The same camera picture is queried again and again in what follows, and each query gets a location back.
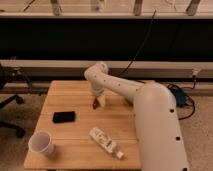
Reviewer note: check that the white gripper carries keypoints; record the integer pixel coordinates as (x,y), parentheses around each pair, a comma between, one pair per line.
(101,98)

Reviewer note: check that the red pepper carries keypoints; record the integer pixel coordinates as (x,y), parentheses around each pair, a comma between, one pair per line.
(95,104)

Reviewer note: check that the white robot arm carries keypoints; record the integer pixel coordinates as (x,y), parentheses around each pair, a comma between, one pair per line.
(161,145)

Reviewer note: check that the clear plastic bottle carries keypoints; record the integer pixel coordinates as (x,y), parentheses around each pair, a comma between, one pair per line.
(105,142)

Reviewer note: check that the black smartphone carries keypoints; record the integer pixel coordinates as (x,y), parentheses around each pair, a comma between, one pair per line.
(62,117)

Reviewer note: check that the black office chair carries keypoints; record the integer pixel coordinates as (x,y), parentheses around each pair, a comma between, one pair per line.
(6,106)

